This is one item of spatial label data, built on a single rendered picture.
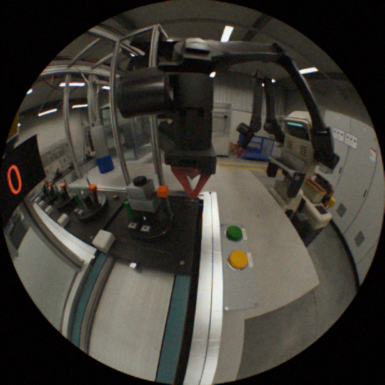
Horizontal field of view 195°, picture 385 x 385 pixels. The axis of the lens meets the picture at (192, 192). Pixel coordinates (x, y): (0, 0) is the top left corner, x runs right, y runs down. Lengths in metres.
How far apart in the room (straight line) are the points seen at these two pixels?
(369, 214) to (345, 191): 0.79
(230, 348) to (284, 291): 0.22
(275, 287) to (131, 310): 0.37
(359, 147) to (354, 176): 0.56
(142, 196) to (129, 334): 0.30
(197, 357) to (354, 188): 2.95
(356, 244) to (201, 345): 2.94
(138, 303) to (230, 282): 0.20
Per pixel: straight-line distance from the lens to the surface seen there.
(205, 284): 0.24
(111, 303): 0.33
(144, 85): 0.16
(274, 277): 0.41
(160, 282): 0.29
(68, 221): 0.52
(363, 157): 2.97
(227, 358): 0.38
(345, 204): 3.01
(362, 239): 2.97
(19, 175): 0.22
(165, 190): 0.22
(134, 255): 0.27
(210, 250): 0.27
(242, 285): 0.25
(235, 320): 0.35
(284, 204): 0.83
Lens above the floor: 1.19
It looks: 34 degrees down
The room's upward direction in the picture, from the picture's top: straight up
